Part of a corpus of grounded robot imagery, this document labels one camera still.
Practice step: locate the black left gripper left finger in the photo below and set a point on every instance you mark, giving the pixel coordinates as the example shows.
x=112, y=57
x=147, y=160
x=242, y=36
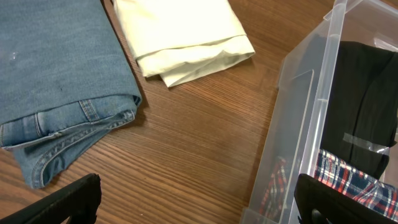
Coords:
x=77, y=203

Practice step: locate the clear plastic container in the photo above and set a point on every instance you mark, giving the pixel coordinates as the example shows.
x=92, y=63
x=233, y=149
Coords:
x=305, y=81

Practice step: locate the plaid checkered shorts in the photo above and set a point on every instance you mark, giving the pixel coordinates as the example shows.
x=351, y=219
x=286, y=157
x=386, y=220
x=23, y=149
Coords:
x=337, y=174

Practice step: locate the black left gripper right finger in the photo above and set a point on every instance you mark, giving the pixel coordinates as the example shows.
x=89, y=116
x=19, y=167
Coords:
x=319, y=203

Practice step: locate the black garment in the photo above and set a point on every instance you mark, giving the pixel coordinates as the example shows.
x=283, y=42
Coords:
x=362, y=106

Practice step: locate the folded cream cloth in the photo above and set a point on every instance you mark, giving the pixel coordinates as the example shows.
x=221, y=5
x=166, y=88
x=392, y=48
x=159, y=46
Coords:
x=182, y=40

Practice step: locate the folded blue jeans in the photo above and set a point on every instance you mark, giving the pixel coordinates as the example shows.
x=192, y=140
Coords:
x=65, y=83

